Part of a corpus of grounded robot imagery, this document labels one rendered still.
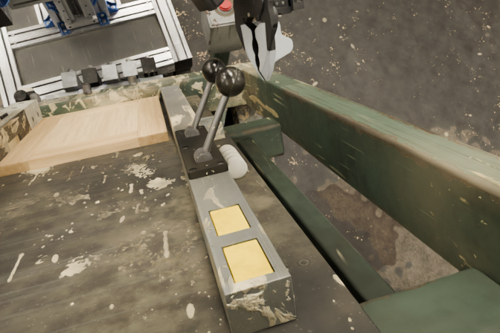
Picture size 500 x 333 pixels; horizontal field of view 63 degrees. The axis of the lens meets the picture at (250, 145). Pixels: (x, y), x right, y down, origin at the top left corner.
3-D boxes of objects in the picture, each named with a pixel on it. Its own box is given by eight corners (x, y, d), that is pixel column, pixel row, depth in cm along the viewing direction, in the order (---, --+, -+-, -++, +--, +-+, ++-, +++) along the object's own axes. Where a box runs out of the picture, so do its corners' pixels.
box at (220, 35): (234, 21, 143) (239, -13, 126) (242, 50, 140) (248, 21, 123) (200, 26, 141) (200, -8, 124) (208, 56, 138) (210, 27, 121)
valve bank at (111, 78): (169, 71, 154) (164, 37, 131) (177, 105, 151) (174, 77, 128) (28, 97, 145) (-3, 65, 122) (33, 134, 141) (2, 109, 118)
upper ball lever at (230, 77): (211, 164, 55) (245, 70, 53) (216, 174, 52) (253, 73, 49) (184, 157, 54) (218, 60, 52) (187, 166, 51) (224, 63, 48)
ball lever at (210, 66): (199, 140, 67) (227, 62, 64) (202, 147, 63) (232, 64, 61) (177, 134, 65) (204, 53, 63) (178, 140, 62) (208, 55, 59)
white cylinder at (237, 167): (249, 176, 58) (236, 158, 65) (245, 157, 57) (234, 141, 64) (228, 181, 57) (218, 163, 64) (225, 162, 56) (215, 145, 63)
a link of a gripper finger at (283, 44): (301, 75, 65) (295, 14, 62) (272, 83, 62) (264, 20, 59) (288, 73, 67) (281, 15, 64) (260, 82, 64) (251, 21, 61)
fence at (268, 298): (180, 97, 119) (177, 84, 118) (297, 319, 31) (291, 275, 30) (163, 101, 118) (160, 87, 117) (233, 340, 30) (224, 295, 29)
